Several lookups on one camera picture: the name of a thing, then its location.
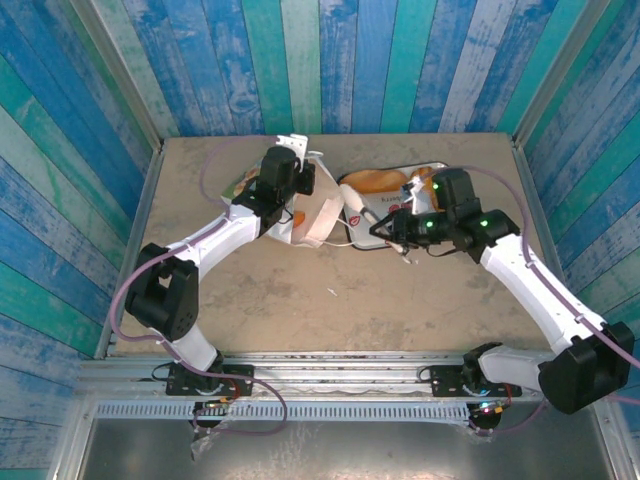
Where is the white paper bag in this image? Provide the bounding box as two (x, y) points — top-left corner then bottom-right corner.
(219, 149), (351, 250)

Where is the long fake baguette loaf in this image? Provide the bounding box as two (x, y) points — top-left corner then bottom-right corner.
(343, 169), (409, 195)

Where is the white strawberry print tray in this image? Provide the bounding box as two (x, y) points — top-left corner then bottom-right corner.
(336, 160), (454, 252)

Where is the grey metal sheet panel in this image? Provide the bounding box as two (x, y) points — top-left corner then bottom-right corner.
(47, 417), (640, 480)

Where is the clear plastic scrap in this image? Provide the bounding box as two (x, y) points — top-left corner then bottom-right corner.
(188, 429), (221, 461)

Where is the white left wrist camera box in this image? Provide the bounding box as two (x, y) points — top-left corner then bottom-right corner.
(277, 133), (310, 161)

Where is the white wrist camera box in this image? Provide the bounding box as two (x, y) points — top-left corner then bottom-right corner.
(402, 178), (437, 217)
(277, 133), (310, 161)

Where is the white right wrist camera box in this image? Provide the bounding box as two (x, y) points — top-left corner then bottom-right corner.
(402, 178), (437, 217)

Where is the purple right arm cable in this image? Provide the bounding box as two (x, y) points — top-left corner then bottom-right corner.
(449, 164), (640, 437)

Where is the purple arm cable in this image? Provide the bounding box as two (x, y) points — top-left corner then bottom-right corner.
(108, 135), (290, 437)
(449, 164), (640, 437)

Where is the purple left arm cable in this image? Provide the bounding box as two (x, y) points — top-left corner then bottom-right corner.
(108, 135), (290, 437)

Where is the aluminium table side rail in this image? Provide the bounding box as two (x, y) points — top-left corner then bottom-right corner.
(512, 133), (564, 281)
(93, 144), (166, 360)

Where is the aluminium mounting rail frame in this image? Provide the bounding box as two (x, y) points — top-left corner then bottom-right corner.
(74, 351), (609, 401)

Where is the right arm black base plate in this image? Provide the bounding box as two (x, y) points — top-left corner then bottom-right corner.
(428, 363), (523, 399)

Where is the grey slotted cable duct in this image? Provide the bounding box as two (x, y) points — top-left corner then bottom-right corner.
(93, 401), (474, 422)

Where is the aluminium corner post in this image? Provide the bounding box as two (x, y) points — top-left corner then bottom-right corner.
(68, 0), (165, 152)
(512, 0), (612, 146)

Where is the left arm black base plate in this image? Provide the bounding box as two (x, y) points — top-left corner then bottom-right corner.
(165, 363), (255, 398)

